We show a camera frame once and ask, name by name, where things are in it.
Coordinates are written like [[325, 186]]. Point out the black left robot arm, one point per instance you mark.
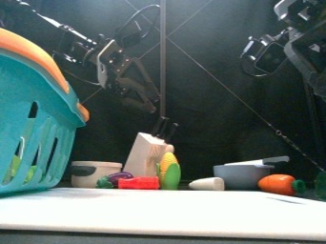
[[55, 31]]

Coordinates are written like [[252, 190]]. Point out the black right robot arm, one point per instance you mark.
[[305, 47]]

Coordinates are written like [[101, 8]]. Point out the white knife block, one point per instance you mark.
[[145, 155]]

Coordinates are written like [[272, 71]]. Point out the teal basket with orange rim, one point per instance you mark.
[[42, 105]]

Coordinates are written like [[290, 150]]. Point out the yellow toy corn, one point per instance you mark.
[[170, 173]]

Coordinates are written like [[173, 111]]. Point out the purple toy eggplant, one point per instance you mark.
[[119, 177]]

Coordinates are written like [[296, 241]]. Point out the white toy pot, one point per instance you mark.
[[95, 176]]

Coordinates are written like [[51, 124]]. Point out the grey toy bowl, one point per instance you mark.
[[240, 177]]

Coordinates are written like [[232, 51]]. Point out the white cutting board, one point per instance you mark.
[[161, 209]]

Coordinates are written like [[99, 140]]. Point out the green toy vegetable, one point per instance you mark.
[[14, 168]]

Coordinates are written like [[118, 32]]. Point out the orange toy carrot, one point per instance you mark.
[[278, 185]]

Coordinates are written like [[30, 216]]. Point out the dark green toy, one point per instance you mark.
[[321, 186]]

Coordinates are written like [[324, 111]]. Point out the grey vertical frame pole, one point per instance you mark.
[[164, 63]]

